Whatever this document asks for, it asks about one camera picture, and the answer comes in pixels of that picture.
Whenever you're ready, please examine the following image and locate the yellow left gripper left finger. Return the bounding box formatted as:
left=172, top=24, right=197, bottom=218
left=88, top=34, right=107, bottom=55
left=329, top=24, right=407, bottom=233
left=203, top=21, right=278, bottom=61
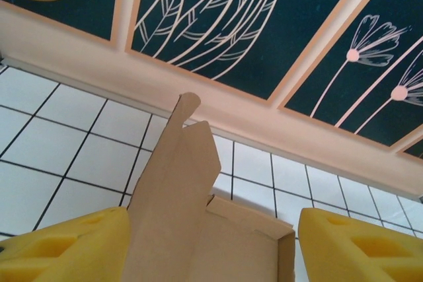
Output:
left=0, top=205, right=130, bottom=282

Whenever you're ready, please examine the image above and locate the brown cardboard box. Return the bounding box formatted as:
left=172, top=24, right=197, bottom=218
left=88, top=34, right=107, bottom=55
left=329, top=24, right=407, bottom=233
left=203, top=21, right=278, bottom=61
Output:
left=122, top=92, right=297, bottom=282

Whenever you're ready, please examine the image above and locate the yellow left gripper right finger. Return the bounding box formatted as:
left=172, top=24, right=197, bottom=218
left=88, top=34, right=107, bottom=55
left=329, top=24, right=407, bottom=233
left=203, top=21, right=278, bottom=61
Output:
left=299, top=207, right=423, bottom=282

